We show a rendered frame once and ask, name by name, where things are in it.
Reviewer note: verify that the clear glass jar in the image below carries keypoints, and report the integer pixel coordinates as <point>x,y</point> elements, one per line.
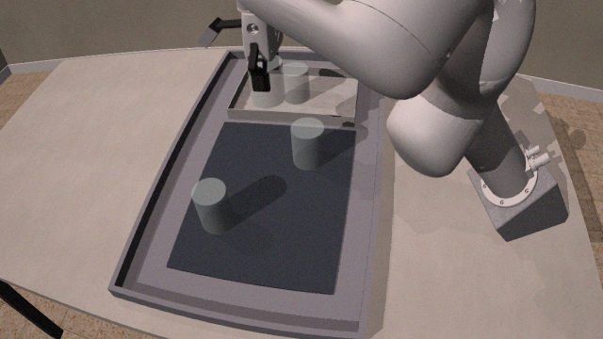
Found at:
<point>213,206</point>
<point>296,78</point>
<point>308,147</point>
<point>277,86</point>

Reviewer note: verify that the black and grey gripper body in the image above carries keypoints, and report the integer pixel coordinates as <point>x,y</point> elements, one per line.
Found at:
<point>255,30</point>

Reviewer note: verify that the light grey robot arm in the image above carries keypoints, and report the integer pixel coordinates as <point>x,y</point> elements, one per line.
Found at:
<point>397,48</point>

